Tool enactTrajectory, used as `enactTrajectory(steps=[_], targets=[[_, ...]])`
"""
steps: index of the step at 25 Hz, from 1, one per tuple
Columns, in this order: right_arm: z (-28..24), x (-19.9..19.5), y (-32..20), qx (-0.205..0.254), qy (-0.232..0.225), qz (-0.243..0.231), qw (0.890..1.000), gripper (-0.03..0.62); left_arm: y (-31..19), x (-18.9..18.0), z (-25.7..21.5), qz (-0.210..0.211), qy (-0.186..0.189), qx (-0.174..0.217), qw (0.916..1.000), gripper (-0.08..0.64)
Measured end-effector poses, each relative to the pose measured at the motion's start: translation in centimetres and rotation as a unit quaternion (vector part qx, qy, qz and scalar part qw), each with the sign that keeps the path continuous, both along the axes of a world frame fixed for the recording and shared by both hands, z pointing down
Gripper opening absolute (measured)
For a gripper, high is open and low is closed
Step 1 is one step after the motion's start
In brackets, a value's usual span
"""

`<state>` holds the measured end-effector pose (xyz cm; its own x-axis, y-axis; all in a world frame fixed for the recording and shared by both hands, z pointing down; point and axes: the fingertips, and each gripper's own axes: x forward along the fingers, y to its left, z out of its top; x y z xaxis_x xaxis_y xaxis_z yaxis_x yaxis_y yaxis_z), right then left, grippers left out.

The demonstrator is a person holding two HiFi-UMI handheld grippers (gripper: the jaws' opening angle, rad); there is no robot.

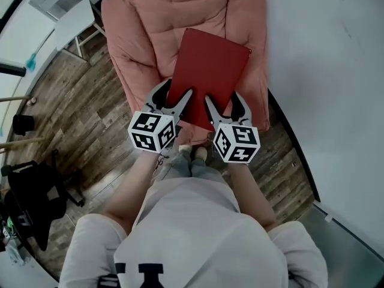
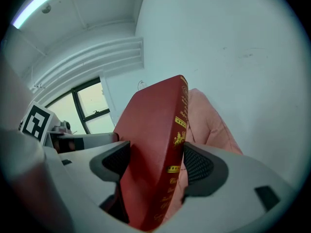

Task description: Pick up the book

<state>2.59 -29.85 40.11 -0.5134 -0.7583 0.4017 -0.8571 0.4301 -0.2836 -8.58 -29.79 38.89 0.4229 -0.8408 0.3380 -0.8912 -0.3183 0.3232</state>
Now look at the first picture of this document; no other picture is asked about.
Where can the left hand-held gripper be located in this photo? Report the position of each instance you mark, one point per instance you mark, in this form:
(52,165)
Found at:
(147,124)

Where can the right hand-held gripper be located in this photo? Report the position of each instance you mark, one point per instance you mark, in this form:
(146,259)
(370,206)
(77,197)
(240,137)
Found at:
(244,136)

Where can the red book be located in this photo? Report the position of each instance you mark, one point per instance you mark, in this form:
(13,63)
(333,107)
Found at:
(210,67)

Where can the pink armchair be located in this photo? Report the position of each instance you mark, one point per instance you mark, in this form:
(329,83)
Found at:
(144,31)

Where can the person's left forearm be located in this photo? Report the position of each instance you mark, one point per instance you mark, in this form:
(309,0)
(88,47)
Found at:
(132,190)

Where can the person's right forearm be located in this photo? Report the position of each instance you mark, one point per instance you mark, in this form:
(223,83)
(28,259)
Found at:
(249,193)

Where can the person's right shoe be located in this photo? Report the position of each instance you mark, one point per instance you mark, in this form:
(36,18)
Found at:
(201,153)

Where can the person's shoe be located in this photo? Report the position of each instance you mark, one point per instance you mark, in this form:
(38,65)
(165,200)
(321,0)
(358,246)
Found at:
(184,148)
(201,153)

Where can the person's left shoe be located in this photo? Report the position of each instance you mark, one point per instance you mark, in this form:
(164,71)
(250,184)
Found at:
(184,148)

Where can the person's grey trousers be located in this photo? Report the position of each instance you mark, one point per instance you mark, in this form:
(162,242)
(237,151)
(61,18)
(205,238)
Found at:
(192,168)

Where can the black baseboard strip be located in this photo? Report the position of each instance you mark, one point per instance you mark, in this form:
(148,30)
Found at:
(294,145)

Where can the white side table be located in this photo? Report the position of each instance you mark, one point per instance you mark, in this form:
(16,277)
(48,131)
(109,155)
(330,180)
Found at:
(75,22)

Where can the person's white shirt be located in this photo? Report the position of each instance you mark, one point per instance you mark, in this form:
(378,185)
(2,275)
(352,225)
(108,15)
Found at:
(195,235)

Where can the small pale item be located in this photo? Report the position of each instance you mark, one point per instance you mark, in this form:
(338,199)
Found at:
(31,101)

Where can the teal duster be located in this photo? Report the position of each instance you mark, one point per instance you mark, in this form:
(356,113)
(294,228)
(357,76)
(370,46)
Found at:
(31,62)

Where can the black bucket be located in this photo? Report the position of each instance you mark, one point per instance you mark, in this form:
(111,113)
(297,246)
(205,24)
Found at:
(23,124)

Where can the wooden stick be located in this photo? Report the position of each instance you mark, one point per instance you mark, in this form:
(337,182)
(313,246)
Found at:
(15,99)
(21,143)

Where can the black office chair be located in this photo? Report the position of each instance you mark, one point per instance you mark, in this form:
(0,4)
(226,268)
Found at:
(36,190)

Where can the black framed window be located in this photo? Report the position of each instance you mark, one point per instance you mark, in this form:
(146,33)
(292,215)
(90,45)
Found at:
(12,25)

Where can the grey metal door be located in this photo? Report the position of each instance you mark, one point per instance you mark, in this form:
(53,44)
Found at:
(345,250)

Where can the black chest device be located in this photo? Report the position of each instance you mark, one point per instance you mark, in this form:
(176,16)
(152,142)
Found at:
(109,282)

